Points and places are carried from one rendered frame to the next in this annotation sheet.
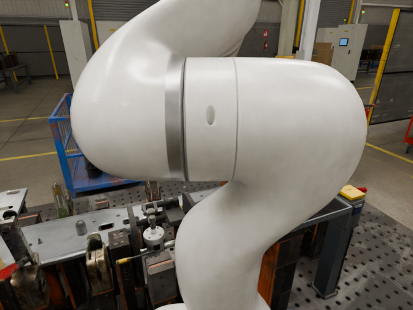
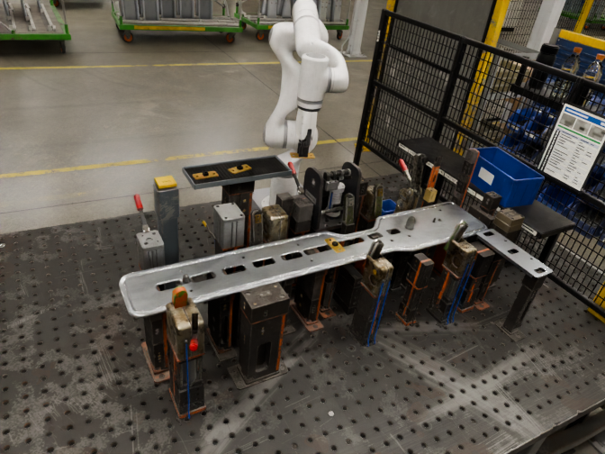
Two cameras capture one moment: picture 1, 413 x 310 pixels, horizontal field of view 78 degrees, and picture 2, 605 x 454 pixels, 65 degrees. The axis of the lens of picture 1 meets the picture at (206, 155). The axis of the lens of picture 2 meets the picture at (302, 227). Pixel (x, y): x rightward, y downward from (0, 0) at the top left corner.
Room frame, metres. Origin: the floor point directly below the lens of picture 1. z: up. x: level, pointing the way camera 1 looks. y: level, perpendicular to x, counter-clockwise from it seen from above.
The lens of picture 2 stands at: (2.15, -0.25, 1.95)
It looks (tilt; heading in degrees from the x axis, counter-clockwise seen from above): 33 degrees down; 170
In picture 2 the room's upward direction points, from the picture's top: 8 degrees clockwise
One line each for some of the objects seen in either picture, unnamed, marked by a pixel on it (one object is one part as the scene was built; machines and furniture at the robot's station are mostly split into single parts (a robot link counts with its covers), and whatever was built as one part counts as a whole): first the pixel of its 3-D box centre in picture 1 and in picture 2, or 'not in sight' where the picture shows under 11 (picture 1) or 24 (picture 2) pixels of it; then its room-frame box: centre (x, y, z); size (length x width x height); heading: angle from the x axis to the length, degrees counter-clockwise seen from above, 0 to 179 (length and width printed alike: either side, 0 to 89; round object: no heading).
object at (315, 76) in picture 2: not in sight; (314, 77); (0.66, 0.00, 1.53); 0.09 x 0.08 x 0.13; 91
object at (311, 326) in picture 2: not in sight; (310, 285); (0.85, 0.04, 0.84); 0.17 x 0.06 x 0.29; 23
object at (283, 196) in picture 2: not in sight; (280, 240); (0.66, -0.06, 0.90); 0.05 x 0.05 x 0.40; 23
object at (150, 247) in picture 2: (319, 221); (153, 282); (0.89, -0.49, 0.88); 0.11 x 0.10 x 0.36; 23
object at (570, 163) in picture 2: not in sight; (573, 147); (0.52, 1.09, 1.30); 0.23 x 0.02 x 0.31; 23
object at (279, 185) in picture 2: not in sight; (283, 189); (0.24, -0.01, 0.89); 0.19 x 0.19 x 0.18
